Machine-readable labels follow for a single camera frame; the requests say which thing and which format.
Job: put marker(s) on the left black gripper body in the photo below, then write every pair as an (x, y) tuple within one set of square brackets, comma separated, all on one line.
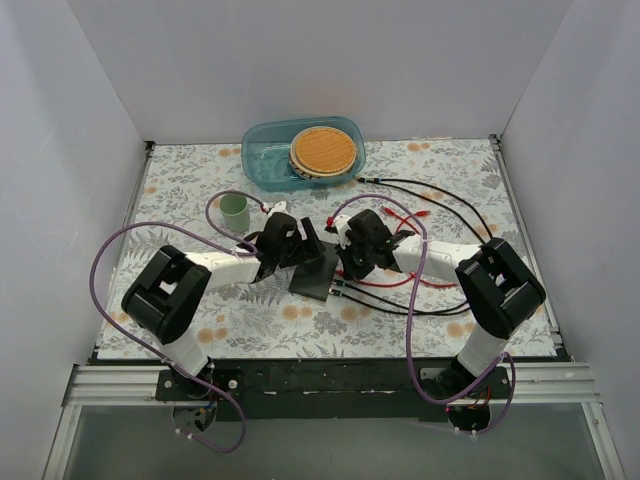
[(304, 242)]

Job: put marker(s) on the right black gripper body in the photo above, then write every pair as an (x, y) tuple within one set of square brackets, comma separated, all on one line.
[(351, 255)]

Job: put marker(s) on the black network switch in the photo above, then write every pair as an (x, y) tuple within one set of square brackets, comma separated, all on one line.
[(313, 279)]

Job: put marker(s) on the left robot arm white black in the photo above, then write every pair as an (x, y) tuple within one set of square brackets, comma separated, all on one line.
[(165, 296)]

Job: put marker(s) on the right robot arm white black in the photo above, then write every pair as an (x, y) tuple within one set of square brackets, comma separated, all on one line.
[(499, 288)]

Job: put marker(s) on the floral table mat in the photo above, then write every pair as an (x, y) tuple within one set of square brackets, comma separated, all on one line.
[(457, 184)]

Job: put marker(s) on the green cup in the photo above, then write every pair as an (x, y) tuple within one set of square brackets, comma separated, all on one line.
[(235, 212)]

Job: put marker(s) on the blue plastic container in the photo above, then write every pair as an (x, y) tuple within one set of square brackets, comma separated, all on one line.
[(266, 149)]

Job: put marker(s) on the round woven coaster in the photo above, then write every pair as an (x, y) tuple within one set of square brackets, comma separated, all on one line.
[(322, 152)]

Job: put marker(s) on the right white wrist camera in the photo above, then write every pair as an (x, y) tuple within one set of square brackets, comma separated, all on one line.
[(339, 225)]

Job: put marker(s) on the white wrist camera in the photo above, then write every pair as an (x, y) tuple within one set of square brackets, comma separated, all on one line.
[(280, 207), (339, 225)]

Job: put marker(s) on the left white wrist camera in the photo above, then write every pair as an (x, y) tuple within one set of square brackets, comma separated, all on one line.
[(280, 207)]

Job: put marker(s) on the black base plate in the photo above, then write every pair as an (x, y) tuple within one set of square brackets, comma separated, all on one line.
[(320, 388)]

